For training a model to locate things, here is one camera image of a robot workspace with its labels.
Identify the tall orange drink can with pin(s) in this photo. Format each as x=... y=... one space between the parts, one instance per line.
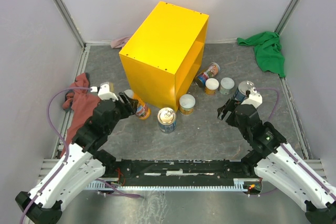
x=142 y=111

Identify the tall mixed-vegetable label can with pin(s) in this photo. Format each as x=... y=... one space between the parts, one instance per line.
x=211 y=71

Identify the short orange can white lid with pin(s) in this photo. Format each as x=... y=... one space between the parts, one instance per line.
x=211 y=86

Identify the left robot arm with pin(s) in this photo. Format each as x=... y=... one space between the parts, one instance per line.
x=83 y=162

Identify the blue can metal pull-tab lid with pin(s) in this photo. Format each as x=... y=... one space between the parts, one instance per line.
x=243 y=87

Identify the red cloth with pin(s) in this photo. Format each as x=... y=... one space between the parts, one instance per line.
x=81 y=102

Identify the short green can clear lid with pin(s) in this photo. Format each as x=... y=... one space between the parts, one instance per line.
x=226 y=85

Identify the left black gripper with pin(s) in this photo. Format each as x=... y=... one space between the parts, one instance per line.
x=131 y=108

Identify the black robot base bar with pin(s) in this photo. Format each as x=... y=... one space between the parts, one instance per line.
x=178 y=172

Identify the green cloth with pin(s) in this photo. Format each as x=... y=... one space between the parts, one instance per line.
x=267 y=50

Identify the yellow open shelf cabinet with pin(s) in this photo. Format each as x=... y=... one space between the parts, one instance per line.
x=165 y=53

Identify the pink cloth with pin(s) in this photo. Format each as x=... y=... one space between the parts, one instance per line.
x=120 y=42

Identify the white slotted cable duct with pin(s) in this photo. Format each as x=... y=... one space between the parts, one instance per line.
x=238 y=185

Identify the short can white lid front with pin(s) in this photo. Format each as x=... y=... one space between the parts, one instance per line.
x=187 y=103

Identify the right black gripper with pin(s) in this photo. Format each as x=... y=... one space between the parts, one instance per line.
x=221 y=111

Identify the blue can with pull-tab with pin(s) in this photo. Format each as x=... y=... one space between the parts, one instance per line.
x=166 y=120

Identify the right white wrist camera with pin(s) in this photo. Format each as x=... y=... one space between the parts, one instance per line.
x=254 y=98

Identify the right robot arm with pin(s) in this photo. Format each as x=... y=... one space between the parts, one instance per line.
x=272 y=158

